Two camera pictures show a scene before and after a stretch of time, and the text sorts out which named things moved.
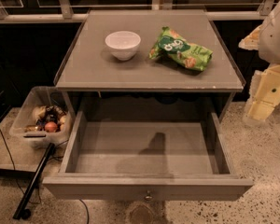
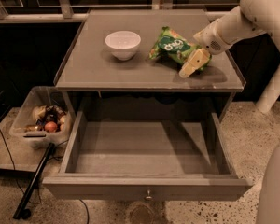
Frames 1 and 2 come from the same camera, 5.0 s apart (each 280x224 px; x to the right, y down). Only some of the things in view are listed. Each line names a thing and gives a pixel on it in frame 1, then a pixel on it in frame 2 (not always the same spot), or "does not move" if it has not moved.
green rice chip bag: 172,45 does not move
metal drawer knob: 148,197 does not move
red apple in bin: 50,127 does not move
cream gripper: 276,40 → 209,38
